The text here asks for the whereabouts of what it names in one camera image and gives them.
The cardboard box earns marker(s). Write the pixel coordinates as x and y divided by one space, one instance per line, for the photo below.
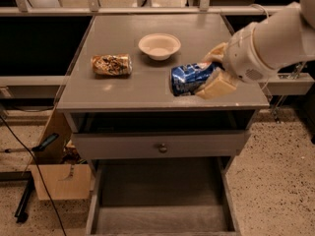
62 181

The closed grey top drawer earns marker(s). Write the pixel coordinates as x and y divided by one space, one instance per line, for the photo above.
124 146

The black metal stand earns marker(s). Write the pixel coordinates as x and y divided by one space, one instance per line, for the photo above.
21 211

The grey drawer cabinet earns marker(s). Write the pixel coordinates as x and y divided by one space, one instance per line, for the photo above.
142 102

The blue pepsi can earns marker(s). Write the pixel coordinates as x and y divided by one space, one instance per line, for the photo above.
185 79

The gold crumpled snack can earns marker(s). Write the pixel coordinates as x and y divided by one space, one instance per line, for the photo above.
112 65

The black handled tool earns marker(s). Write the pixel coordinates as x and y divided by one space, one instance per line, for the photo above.
41 147

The metal railing frame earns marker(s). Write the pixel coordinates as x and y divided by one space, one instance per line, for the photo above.
41 8

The white paper bowl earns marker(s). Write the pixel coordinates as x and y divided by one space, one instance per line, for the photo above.
159 46

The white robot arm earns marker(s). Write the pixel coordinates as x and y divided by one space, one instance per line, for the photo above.
257 52

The open grey middle drawer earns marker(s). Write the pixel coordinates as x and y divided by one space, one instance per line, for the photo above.
161 197

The round metal drawer knob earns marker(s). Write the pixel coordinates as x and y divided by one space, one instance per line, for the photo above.
162 148

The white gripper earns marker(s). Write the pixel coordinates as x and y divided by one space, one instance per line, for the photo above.
242 55

